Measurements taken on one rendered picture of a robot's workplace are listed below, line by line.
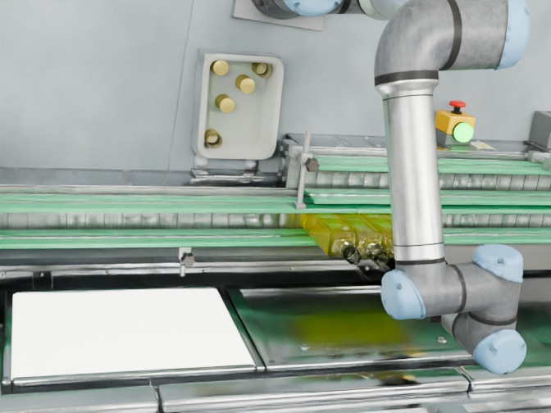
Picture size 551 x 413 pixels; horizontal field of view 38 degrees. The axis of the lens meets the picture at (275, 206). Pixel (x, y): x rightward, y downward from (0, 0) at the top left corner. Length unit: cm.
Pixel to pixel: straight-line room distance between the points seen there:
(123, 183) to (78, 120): 18
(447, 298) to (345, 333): 39
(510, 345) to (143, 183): 83
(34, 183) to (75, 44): 30
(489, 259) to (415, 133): 22
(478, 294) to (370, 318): 44
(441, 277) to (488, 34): 37
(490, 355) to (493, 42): 47
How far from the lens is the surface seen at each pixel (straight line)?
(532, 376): 157
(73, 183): 169
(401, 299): 119
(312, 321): 159
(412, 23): 121
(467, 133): 193
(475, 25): 124
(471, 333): 132
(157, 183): 171
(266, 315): 159
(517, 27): 128
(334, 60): 187
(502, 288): 126
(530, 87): 212
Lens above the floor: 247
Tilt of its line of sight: 64 degrees down
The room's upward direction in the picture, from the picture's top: 139 degrees clockwise
